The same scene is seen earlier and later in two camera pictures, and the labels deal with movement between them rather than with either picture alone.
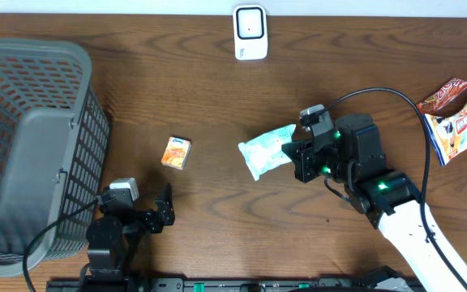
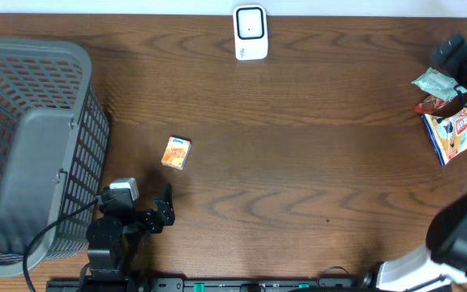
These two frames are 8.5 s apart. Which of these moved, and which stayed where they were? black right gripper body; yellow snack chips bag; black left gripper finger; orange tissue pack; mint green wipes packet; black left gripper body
Moved: mint green wipes packet; black right gripper body
Stayed: black left gripper finger; black left gripper body; orange tissue pack; yellow snack chips bag
